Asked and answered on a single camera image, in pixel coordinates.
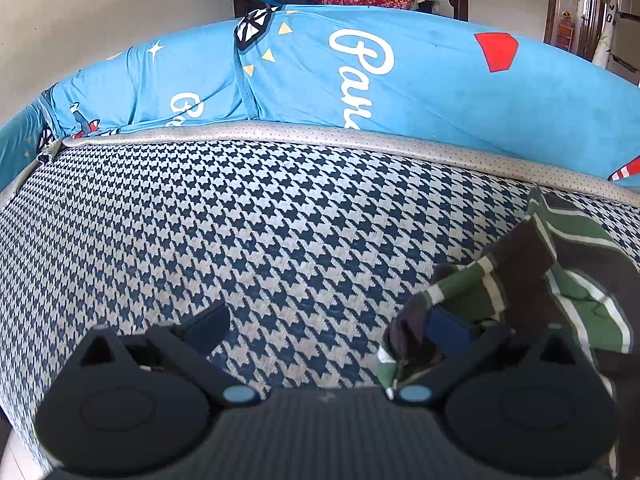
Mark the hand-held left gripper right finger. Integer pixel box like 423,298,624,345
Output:
394,307,591,407

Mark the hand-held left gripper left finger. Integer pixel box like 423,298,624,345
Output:
80,303,261,408

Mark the green brown striped shirt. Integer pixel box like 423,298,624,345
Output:
377,185,640,480

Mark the blue white houndstooth mat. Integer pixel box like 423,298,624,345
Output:
0,120,640,473

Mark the blue printed sofa cover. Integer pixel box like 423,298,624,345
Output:
0,4,640,196

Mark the grey refrigerator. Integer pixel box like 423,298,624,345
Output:
592,0,640,86

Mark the brown wooden door frame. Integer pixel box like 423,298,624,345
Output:
542,0,608,59

